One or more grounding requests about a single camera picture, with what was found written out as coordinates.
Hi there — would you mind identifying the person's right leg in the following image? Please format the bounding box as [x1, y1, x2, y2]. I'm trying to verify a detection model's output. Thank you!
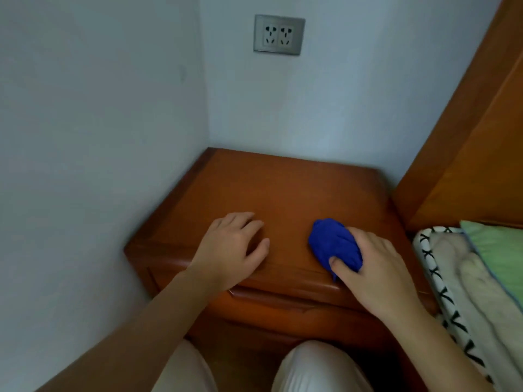
[271, 340, 375, 392]

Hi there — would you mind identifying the person's left leg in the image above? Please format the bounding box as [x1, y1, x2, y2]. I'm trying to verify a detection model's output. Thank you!
[150, 339, 218, 392]

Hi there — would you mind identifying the cream fleece blanket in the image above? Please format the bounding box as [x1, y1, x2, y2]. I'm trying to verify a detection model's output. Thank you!
[429, 232, 523, 392]

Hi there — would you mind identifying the person's leg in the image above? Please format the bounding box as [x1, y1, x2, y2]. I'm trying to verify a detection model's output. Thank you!
[271, 340, 375, 392]
[150, 339, 218, 392]

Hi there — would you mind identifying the brown wooden headboard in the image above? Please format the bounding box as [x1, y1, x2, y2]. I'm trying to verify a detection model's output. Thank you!
[391, 0, 523, 234]

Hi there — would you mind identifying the grey double wall socket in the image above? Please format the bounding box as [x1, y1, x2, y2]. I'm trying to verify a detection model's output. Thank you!
[253, 14, 306, 56]

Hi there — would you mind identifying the person's right forearm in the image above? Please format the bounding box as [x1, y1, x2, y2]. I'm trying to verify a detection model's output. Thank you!
[388, 301, 496, 392]

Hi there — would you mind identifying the person's right hand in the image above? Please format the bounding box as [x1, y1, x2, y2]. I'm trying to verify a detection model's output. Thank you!
[329, 226, 422, 321]

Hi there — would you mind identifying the person's left forearm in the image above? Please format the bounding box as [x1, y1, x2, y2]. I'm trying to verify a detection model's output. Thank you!
[36, 268, 224, 392]

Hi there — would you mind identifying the brown wooden nightstand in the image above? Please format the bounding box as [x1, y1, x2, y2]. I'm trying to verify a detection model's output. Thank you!
[124, 147, 439, 392]

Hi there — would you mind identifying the person's left hand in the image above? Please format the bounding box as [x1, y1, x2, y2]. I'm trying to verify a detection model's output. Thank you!
[188, 212, 270, 295]

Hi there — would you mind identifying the blue cleaning cloth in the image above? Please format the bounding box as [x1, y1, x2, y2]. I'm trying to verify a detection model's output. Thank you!
[308, 218, 363, 281]

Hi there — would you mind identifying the green pillow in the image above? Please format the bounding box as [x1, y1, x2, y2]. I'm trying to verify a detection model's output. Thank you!
[460, 220, 523, 313]

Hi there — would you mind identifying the black and white patterned bedsheet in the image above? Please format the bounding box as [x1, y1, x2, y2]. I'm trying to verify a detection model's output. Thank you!
[412, 226, 500, 392]

